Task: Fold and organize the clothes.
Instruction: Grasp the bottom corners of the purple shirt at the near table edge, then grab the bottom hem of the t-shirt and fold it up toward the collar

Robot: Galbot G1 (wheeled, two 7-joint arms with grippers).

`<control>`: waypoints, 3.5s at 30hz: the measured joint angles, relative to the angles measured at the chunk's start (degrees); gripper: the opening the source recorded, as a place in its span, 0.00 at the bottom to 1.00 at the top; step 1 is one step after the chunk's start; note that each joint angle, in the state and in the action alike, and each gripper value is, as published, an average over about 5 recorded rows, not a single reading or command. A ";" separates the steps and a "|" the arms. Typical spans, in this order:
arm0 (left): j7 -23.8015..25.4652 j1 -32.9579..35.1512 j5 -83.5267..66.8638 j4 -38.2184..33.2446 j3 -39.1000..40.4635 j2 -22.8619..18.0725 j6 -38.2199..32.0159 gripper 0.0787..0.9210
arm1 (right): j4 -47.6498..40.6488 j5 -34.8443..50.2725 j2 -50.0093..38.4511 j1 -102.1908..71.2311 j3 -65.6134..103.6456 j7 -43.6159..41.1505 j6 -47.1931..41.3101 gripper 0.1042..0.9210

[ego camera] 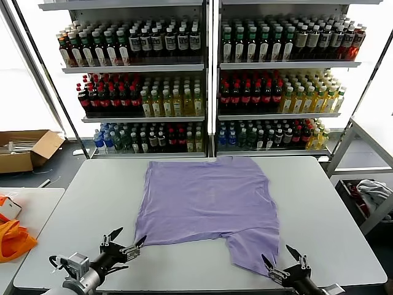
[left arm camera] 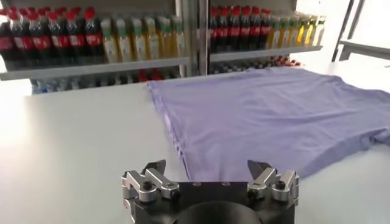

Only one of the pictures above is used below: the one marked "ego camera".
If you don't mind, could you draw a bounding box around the white packing material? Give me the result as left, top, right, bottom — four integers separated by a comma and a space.
0, 140, 41, 154

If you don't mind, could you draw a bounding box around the grey metal table frame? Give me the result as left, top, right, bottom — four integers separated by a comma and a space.
325, 115, 393, 236

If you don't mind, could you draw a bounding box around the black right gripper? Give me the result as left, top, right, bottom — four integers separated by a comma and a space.
261, 244, 321, 290

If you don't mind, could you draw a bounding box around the orange cloth bag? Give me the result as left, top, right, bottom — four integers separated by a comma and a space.
0, 213, 38, 264

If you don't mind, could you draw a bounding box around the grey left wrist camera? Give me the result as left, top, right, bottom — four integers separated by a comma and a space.
60, 252, 90, 279

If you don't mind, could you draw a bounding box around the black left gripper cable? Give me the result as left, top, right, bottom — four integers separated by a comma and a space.
106, 265, 130, 276

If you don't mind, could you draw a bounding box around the red garment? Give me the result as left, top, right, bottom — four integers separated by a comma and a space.
345, 181, 371, 216

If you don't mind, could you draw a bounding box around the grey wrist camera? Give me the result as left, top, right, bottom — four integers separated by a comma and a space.
321, 283, 346, 295
60, 252, 90, 279

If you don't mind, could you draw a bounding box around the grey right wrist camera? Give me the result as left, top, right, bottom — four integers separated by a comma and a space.
321, 283, 346, 295

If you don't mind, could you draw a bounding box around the grey metal shelf unit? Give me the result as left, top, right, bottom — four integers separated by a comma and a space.
213, 0, 384, 157
38, 0, 212, 159

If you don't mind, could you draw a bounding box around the dark bottle black white label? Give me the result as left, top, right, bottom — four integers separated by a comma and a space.
150, 26, 163, 62
139, 26, 152, 63
330, 25, 345, 61
318, 25, 333, 61
164, 26, 177, 61
128, 27, 141, 64
176, 26, 189, 61
189, 25, 201, 61
341, 26, 356, 61

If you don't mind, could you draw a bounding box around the orange red tea bottle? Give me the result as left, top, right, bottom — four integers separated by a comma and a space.
57, 30, 72, 68
349, 26, 367, 61

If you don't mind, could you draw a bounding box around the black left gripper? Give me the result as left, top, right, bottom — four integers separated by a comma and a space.
91, 227, 147, 277

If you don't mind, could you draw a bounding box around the black plastic crate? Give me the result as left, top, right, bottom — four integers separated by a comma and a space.
334, 178, 393, 228

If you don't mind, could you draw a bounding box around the purple t-shirt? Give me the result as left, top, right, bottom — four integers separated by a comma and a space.
134, 155, 281, 277

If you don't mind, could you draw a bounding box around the red cap cola bottle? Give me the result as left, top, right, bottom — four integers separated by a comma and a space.
262, 81, 273, 112
129, 85, 141, 115
87, 85, 99, 115
76, 86, 90, 115
251, 81, 263, 112
230, 81, 242, 112
219, 81, 232, 112
109, 85, 120, 115
98, 85, 110, 115
240, 81, 252, 112
272, 81, 284, 112
119, 85, 131, 115

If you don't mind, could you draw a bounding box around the white and orange carton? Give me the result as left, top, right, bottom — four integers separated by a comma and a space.
0, 194, 23, 219

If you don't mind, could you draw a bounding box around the yellow drink bottle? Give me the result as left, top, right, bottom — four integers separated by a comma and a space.
161, 88, 173, 117
281, 86, 295, 114
332, 86, 347, 114
292, 86, 305, 114
150, 88, 163, 117
322, 85, 338, 114
182, 87, 194, 117
171, 88, 183, 117
312, 85, 327, 114
192, 87, 204, 117
302, 86, 316, 114
140, 88, 152, 117

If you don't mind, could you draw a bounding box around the black left camera cable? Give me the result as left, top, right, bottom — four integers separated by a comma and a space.
49, 254, 62, 273

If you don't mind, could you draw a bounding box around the small cola bottle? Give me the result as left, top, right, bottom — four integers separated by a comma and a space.
167, 128, 177, 153
291, 125, 302, 148
300, 125, 311, 148
176, 128, 187, 153

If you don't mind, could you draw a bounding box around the dark bottle beige label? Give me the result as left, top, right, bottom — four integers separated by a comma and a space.
306, 24, 321, 61
295, 24, 309, 61

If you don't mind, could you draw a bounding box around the dark slanted frame pole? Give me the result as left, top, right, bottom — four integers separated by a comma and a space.
11, 0, 90, 160
346, 27, 393, 130

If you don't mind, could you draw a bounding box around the open cardboard box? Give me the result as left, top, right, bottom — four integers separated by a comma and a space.
0, 129, 66, 175

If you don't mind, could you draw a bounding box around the green label tea bottle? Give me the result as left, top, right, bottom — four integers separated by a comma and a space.
91, 29, 106, 67
221, 26, 234, 64
270, 26, 284, 64
233, 26, 246, 64
115, 28, 130, 66
68, 30, 82, 68
282, 26, 295, 63
103, 28, 118, 66
258, 26, 271, 64
246, 26, 259, 64
79, 29, 93, 67

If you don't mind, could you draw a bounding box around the white grey garment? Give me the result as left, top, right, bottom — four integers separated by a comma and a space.
355, 179, 393, 213

